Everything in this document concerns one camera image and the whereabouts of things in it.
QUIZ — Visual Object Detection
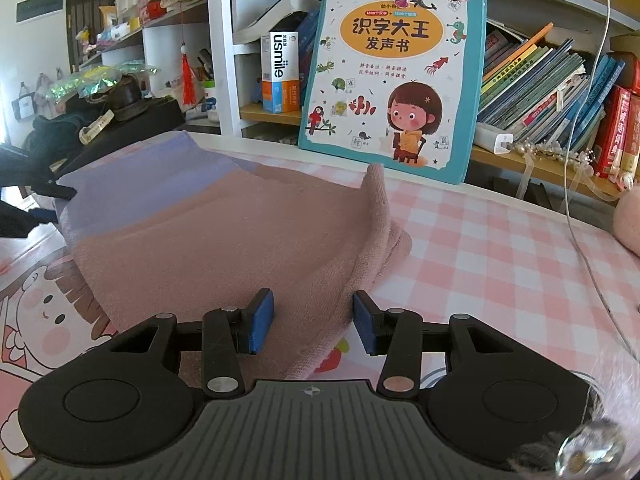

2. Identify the pink and lilac knit sweater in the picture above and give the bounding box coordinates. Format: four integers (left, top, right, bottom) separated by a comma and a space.
56, 132, 411, 381

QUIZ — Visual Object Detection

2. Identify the white power adapter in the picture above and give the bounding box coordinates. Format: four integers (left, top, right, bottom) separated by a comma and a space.
474, 122, 514, 155

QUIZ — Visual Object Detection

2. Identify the red tassel ornament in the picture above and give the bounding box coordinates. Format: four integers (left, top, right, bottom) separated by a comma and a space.
180, 44, 196, 106

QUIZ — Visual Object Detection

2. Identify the pink plush pig toy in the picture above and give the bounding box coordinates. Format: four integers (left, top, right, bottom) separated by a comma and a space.
612, 188, 640, 256

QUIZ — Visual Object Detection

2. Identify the teal children's sound book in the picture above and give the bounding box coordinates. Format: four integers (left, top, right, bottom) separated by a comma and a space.
298, 0, 487, 184

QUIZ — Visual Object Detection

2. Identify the red thick dictionary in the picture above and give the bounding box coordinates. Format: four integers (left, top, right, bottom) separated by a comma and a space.
592, 84, 639, 180

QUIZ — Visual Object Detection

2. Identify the white usmile box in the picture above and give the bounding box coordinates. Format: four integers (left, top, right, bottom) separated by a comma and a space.
260, 32, 300, 114

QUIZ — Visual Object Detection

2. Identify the wooden bookshelf with books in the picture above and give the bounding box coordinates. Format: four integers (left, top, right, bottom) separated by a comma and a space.
208, 0, 639, 184

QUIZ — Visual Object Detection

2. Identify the white charging cable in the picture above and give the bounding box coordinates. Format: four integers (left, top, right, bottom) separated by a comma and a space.
562, 0, 640, 356

